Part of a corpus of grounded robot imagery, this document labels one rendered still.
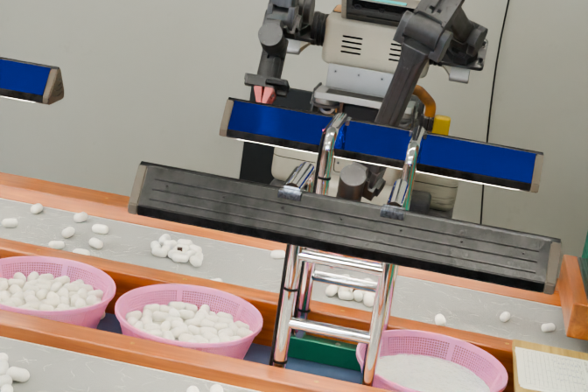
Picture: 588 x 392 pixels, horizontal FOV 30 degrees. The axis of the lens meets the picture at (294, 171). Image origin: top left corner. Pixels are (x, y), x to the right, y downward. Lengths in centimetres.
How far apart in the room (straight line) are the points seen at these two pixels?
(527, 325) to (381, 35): 88
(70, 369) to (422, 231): 62
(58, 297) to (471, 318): 82
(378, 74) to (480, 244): 128
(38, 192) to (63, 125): 201
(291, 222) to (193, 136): 288
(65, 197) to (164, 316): 63
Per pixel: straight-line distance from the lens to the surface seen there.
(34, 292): 211
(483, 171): 210
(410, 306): 227
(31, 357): 186
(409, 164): 196
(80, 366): 184
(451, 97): 425
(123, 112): 451
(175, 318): 204
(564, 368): 203
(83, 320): 200
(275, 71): 257
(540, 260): 157
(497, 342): 211
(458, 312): 229
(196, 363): 182
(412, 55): 234
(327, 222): 157
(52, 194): 260
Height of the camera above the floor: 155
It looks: 15 degrees down
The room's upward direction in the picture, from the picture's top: 8 degrees clockwise
